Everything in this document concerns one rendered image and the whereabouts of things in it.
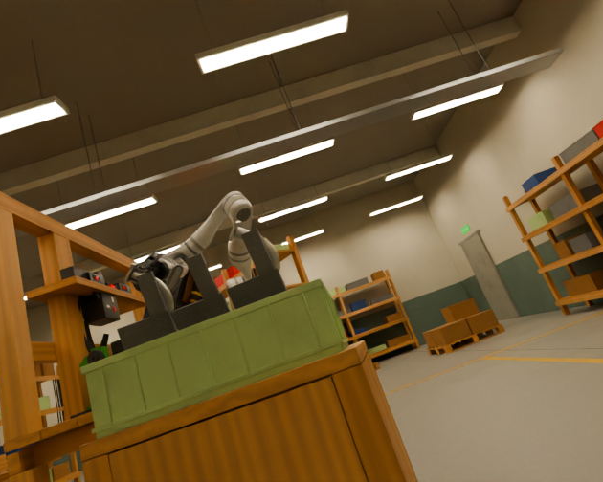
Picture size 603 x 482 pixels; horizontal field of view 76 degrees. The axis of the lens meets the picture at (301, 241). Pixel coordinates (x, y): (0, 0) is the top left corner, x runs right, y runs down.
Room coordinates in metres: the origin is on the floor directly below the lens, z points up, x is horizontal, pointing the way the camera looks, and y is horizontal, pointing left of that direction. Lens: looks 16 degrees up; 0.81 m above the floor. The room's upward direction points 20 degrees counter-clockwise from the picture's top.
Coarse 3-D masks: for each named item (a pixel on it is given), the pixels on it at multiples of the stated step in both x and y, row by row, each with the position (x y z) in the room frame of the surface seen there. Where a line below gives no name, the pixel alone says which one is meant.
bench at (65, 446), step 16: (80, 416) 1.50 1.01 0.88; (48, 432) 1.49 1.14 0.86; (64, 432) 1.67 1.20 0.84; (80, 432) 1.58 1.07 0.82; (16, 448) 1.48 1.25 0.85; (32, 448) 1.56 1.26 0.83; (48, 448) 1.57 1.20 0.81; (64, 448) 1.57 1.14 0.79; (16, 464) 1.49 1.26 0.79; (32, 464) 1.55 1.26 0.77; (16, 480) 1.48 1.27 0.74; (32, 480) 1.49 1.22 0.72; (48, 480) 1.56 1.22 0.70
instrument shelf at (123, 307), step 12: (72, 276) 1.79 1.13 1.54; (48, 288) 1.78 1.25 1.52; (60, 288) 1.79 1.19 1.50; (72, 288) 1.84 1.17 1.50; (84, 288) 1.90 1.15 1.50; (96, 288) 1.97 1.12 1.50; (108, 288) 2.11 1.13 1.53; (36, 300) 1.84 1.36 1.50; (120, 300) 2.34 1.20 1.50; (132, 300) 2.44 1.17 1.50; (144, 300) 2.59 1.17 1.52; (120, 312) 2.61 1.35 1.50
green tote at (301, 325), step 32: (320, 288) 0.90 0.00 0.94; (224, 320) 0.90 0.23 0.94; (256, 320) 0.90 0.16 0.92; (288, 320) 0.90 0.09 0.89; (320, 320) 0.90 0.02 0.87; (128, 352) 0.92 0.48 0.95; (160, 352) 0.92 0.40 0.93; (192, 352) 0.91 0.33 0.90; (224, 352) 0.91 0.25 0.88; (256, 352) 0.91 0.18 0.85; (288, 352) 0.90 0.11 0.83; (320, 352) 0.90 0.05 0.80; (96, 384) 0.93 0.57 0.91; (128, 384) 0.92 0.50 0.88; (160, 384) 0.92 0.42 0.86; (192, 384) 0.92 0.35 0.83; (224, 384) 0.91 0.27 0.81; (96, 416) 0.93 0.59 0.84; (128, 416) 0.92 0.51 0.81; (160, 416) 0.92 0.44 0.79
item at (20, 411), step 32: (0, 224) 1.49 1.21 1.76; (0, 256) 1.49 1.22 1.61; (64, 256) 1.93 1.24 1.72; (0, 288) 1.48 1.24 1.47; (0, 320) 1.48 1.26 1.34; (64, 320) 1.87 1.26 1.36; (0, 352) 1.48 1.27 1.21; (32, 352) 1.57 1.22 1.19; (64, 352) 1.87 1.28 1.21; (0, 384) 1.48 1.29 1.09; (32, 384) 1.55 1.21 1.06; (64, 384) 1.87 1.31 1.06; (32, 416) 1.52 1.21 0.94
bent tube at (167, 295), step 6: (132, 264) 1.01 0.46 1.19; (138, 264) 1.04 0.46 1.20; (132, 270) 1.02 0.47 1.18; (126, 276) 1.02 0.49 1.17; (132, 276) 1.03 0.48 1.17; (162, 282) 1.05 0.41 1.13; (162, 288) 1.04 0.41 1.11; (162, 294) 1.05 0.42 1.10; (168, 294) 1.06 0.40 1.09; (168, 300) 1.06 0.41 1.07; (168, 306) 1.06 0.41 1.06
